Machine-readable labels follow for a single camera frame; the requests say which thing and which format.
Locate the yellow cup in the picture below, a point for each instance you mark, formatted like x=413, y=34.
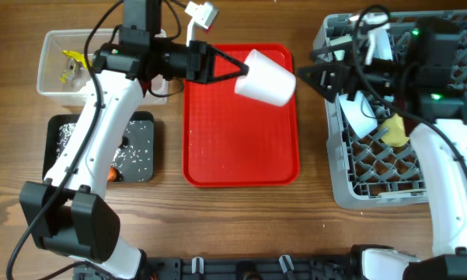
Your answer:
x=393, y=131

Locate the light blue bowl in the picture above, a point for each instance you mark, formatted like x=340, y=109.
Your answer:
x=359, y=114

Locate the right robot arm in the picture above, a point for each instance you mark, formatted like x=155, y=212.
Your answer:
x=396, y=106

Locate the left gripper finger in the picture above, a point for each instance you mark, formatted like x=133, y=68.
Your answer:
x=229, y=58
x=227, y=77

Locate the orange carrot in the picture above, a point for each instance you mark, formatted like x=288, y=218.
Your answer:
x=113, y=175

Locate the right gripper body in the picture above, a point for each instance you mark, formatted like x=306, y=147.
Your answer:
x=383, y=76

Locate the light blue plate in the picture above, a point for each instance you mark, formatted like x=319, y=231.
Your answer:
x=379, y=45

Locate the yellow foil wrapper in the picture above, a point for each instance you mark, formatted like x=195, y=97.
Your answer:
x=75, y=69

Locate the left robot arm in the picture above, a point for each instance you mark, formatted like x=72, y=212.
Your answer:
x=66, y=212

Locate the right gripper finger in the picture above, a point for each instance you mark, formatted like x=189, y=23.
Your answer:
x=325, y=78
x=315, y=55

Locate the clear plastic waste bin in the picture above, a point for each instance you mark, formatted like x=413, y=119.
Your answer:
x=52, y=63

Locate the white rice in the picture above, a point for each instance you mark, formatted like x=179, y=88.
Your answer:
x=136, y=151

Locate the black waste tray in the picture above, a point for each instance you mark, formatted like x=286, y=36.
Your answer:
x=140, y=155

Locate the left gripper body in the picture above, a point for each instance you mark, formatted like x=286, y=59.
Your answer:
x=195, y=60

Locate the green bowl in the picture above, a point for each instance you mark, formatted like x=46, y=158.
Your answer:
x=339, y=55

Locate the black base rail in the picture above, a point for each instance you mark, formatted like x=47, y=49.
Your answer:
x=282, y=267

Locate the grey dishwasher rack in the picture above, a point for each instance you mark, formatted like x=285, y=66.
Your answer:
x=367, y=173

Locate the pink cup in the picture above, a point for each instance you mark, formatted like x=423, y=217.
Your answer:
x=266, y=80

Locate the red serving tray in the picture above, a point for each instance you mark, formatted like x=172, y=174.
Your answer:
x=234, y=141

